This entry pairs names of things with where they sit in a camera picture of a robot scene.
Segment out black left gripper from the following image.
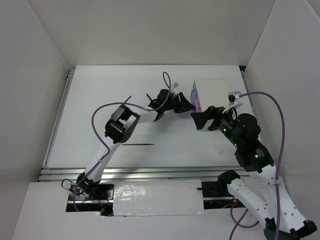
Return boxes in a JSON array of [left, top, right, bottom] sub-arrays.
[[163, 92, 195, 114]]

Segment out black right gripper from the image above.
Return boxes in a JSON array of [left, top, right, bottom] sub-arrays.
[[190, 103, 241, 147]]

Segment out pink drawer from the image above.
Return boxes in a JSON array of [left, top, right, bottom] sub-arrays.
[[193, 91, 202, 112]]

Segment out blue drawer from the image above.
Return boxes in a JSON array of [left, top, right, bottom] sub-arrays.
[[190, 80, 198, 100]]

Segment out purple drawer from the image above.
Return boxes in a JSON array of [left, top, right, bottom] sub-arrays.
[[190, 91, 199, 108]]

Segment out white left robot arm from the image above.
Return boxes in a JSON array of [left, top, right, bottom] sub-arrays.
[[75, 89, 195, 200]]

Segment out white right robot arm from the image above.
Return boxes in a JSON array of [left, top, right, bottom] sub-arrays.
[[191, 106, 318, 240]]

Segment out white drawer organizer box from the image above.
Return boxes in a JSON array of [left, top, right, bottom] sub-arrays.
[[193, 78, 229, 113]]

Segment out white foil-taped cover panel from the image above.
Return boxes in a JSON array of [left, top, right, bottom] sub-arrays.
[[113, 179, 206, 217]]

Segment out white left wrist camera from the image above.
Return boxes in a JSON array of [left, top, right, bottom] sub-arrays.
[[170, 82, 179, 96]]

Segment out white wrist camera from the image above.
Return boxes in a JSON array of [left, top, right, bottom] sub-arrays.
[[222, 91, 244, 114], [170, 82, 179, 96]]

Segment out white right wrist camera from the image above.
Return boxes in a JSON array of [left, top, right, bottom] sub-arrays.
[[222, 91, 244, 114]]

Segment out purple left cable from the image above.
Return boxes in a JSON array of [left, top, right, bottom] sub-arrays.
[[73, 71, 172, 213]]

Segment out aluminium frame rail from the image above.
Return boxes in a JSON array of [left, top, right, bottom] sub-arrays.
[[38, 166, 249, 182]]

